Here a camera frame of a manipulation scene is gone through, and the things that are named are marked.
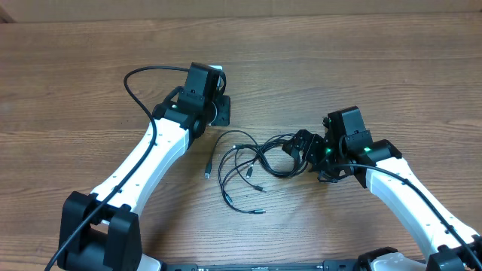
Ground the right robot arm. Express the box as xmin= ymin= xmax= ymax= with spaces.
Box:
xmin=282 ymin=106 xmax=481 ymax=270

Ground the black USB cable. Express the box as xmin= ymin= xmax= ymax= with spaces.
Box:
xmin=203 ymin=129 xmax=313 ymax=215

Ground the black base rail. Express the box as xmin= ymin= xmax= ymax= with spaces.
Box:
xmin=160 ymin=259 xmax=371 ymax=271

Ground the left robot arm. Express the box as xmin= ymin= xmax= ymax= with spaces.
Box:
xmin=46 ymin=62 xmax=230 ymax=270

